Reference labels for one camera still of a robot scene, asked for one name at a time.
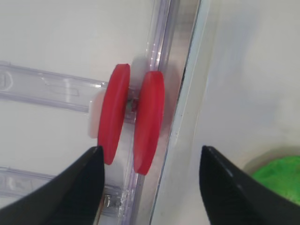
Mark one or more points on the flat green lettuce leaf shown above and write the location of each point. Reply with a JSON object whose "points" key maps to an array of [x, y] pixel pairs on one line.
{"points": [[282, 176]]}

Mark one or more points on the clear tomato holder rail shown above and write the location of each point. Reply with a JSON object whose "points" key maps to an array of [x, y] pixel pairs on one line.
{"points": [[40, 87]]}

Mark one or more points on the red tomato slice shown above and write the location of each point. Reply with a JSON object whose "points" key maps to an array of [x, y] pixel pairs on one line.
{"points": [[113, 111], [148, 122]]}

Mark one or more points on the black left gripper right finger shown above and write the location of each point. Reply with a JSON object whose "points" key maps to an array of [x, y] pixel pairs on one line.
{"points": [[231, 197]]}

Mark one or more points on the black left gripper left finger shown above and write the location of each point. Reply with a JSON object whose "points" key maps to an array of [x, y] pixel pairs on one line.
{"points": [[74, 197]]}

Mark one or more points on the white rectangular tray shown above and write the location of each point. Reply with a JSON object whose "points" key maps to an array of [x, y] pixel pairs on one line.
{"points": [[240, 94]]}

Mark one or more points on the clear bread holder rail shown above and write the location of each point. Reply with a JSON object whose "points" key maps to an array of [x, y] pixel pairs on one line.
{"points": [[17, 184]]}

